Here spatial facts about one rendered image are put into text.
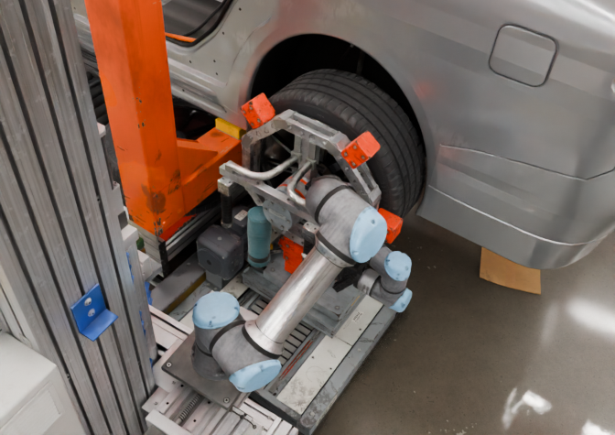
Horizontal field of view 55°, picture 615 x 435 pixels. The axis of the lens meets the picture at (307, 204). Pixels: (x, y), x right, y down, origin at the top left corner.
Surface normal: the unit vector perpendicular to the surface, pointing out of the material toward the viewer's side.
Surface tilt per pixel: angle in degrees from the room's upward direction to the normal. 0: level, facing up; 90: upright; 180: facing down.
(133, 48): 90
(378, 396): 0
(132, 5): 90
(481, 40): 90
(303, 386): 0
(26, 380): 0
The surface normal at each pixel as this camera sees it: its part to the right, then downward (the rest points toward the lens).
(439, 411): 0.07, -0.72
